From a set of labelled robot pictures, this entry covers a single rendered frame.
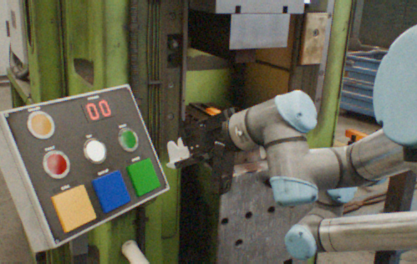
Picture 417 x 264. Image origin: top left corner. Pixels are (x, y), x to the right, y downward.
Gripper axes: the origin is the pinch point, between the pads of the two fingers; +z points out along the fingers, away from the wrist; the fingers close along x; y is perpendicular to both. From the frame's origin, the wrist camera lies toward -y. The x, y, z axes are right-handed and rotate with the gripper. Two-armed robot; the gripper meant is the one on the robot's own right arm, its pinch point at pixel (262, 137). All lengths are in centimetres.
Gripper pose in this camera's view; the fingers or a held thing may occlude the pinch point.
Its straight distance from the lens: 141.6
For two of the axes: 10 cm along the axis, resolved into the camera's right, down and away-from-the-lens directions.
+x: 8.7, -1.3, 4.7
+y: -0.4, 9.4, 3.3
